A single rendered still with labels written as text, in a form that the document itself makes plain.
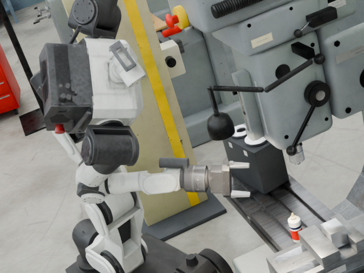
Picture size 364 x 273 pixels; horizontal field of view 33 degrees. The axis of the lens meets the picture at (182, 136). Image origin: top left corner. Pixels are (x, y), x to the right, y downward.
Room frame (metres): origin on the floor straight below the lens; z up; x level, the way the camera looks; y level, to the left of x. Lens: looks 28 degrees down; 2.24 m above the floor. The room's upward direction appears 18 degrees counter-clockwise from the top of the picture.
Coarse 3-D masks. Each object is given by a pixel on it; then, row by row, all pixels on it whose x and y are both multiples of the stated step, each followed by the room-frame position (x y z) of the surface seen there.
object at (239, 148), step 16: (240, 128) 2.11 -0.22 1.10; (224, 144) 2.11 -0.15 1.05; (240, 144) 2.01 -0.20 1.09; (256, 144) 1.95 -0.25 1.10; (240, 160) 2.02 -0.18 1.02; (256, 160) 1.92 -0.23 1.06; (272, 160) 1.94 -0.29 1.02; (240, 176) 2.05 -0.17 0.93; (256, 176) 1.94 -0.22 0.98; (272, 176) 1.94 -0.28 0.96
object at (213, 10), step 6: (228, 0) 1.43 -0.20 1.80; (234, 0) 1.43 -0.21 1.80; (240, 0) 1.43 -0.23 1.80; (246, 0) 1.43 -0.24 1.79; (252, 0) 1.43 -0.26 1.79; (258, 0) 1.43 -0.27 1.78; (216, 6) 1.42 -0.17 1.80; (222, 6) 1.42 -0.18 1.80; (228, 6) 1.42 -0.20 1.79; (234, 6) 1.42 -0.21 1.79; (240, 6) 1.42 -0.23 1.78; (246, 6) 1.43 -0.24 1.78; (216, 12) 1.41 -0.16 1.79; (222, 12) 1.41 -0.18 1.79; (228, 12) 1.42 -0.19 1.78
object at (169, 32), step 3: (189, 24) 1.66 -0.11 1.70; (174, 27) 1.66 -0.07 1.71; (177, 27) 1.65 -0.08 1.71; (165, 30) 1.65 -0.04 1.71; (168, 30) 1.65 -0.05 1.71; (171, 30) 1.65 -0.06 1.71; (174, 30) 1.65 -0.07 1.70; (177, 30) 1.65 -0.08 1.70; (180, 30) 1.65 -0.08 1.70; (162, 33) 1.65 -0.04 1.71; (165, 33) 1.65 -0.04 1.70; (168, 33) 1.65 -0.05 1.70; (171, 33) 1.65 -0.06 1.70; (174, 33) 1.65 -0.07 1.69; (177, 33) 1.65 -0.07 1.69; (165, 36) 1.65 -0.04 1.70
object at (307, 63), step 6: (312, 60) 1.45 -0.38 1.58; (300, 66) 1.43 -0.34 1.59; (306, 66) 1.43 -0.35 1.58; (294, 72) 1.41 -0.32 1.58; (282, 78) 1.39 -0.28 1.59; (288, 78) 1.40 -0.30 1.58; (270, 84) 1.38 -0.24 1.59; (276, 84) 1.38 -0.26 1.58; (264, 90) 1.37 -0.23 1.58; (270, 90) 1.37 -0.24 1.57
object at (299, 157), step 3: (300, 147) 1.59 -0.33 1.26; (297, 150) 1.59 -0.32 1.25; (300, 150) 1.59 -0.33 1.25; (297, 153) 1.59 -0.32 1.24; (300, 153) 1.59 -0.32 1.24; (303, 153) 1.60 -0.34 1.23; (291, 156) 1.60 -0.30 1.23; (294, 156) 1.59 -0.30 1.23; (297, 156) 1.59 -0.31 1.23; (300, 156) 1.59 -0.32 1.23; (303, 156) 1.60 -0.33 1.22; (291, 159) 1.60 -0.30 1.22; (294, 159) 1.59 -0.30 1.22; (297, 159) 1.59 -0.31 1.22; (300, 159) 1.59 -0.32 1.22; (303, 159) 1.59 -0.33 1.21; (291, 162) 1.60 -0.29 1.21; (294, 162) 1.59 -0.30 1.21; (297, 162) 1.59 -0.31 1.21; (300, 162) 1.59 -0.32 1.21
